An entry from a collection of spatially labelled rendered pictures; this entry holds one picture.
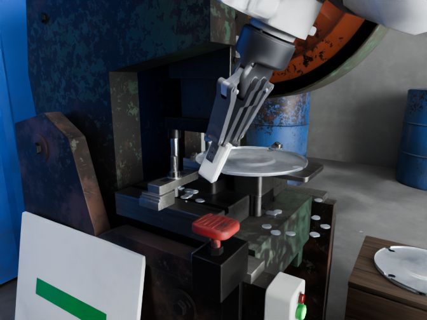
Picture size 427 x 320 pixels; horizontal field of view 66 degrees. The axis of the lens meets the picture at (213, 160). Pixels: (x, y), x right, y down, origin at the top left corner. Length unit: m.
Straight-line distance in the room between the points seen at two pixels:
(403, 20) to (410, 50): 3.66
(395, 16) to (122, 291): 0.77
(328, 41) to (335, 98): 3.06
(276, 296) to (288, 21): 0.45
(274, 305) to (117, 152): 0.54
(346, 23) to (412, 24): 0.71
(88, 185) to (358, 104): 3.55
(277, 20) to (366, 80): 3.70
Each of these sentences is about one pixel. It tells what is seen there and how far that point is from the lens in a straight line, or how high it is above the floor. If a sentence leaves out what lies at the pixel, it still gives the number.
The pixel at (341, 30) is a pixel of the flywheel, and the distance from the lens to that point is 1.12.
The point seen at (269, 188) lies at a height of 0.71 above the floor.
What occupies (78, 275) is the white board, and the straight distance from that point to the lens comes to 1.00.
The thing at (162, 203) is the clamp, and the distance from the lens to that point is 0.75.
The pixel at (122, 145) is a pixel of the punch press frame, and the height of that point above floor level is 0.82.
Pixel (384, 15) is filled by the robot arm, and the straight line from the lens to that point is 0.41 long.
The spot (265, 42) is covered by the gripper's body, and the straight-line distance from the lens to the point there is 0.43.
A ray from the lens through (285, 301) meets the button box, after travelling 0.63.
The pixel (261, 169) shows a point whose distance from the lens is 0.78.
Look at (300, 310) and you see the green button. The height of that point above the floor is 0.59.
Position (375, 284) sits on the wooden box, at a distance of 1.23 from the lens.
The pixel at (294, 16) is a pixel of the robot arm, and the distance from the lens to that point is 0.42.
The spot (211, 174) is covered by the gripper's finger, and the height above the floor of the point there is 0.84.
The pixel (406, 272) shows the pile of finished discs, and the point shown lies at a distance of 1.32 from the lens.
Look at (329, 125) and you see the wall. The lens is 4.21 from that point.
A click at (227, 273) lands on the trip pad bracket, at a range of 0.57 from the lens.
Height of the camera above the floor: 0.99
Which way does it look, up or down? 14 degrees down
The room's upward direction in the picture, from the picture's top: straight up
